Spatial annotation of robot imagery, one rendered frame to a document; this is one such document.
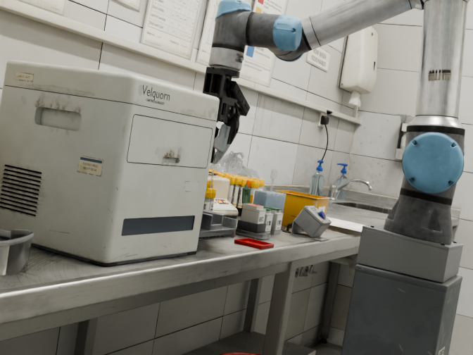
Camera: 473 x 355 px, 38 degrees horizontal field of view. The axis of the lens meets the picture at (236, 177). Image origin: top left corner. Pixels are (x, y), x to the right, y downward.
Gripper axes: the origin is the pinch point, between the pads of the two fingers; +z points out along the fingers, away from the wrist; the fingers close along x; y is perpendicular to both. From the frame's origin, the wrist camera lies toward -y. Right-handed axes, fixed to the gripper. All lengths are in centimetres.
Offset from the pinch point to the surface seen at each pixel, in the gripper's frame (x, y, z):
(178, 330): -51, -85, 70
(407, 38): -27, -254, -79
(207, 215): 10.3, 18.1, 11.1
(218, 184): -14.2, -30.1, 7.9
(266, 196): 0.7, -30.4, 8.9
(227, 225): 10.0, 8.2, 13.4
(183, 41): -50, -57, -35
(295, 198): 2.9, -46.4, 8.9
